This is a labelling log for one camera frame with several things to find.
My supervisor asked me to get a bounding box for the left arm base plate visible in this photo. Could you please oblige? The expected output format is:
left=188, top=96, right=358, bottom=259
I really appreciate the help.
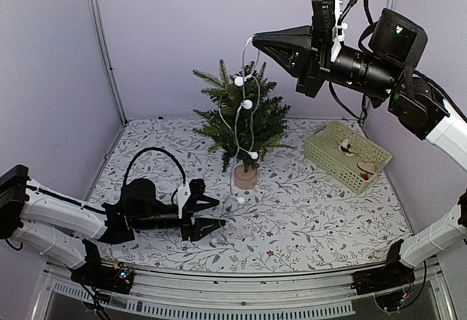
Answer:
left=70, top=262, right=135, bottom=294

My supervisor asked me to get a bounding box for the floral white tablecloth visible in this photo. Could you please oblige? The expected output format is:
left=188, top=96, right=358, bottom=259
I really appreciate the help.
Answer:
left=89, top=119, right=412, bottom=261

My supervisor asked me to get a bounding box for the black white cotton ornament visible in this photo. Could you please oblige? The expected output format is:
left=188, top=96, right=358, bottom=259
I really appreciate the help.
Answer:
left=339, top=138, right=357, bottom=157

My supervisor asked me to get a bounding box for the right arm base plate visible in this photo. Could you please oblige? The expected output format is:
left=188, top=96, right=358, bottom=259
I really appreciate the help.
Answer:
left=350, top=266, right=415, bottom=295

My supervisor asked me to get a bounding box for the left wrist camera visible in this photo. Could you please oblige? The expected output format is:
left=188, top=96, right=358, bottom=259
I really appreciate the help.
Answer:
left=176, top=179, right=206, bottom=219

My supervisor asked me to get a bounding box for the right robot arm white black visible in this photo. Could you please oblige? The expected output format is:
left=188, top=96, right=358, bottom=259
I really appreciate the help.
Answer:
left=252, top=9, right=466, bottom=168

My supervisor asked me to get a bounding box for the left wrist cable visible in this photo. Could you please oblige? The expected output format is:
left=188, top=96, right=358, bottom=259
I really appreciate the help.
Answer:
left=122, top=147, right=188, bottom=197

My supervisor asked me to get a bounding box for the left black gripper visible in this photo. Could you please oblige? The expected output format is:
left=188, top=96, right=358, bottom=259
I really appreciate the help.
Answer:
left=133, top=196, right=226, bottom=243

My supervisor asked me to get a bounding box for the front aluminium rail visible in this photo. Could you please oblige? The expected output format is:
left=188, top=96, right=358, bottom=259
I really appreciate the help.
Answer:
left=29, top=245, right=461, bottom=319

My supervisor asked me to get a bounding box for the wooden heart ornament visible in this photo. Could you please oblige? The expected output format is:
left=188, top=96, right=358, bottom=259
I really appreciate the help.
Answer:
left=357, top=159, right=378, bottom=175

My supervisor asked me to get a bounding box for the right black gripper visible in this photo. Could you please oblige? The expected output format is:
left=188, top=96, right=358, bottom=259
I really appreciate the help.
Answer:
left=253, top=18, right=398, bottom=99

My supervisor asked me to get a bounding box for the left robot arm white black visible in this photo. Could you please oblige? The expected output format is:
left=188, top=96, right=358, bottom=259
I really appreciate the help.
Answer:
left=1, top=165, right=226, bottom=286

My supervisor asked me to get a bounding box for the white ball light garland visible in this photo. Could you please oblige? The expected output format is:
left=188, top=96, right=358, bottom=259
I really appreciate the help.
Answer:
left=217, top=34, right=260, bottom=204

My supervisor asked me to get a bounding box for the small green christmas tree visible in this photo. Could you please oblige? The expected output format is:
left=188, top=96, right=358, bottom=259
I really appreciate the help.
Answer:
left=193, top=60, right=291, bottom=190

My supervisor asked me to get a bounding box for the pale green plastic basket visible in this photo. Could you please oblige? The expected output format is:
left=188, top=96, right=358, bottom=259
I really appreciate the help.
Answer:
left=304, top=121, right=392, bottom=194

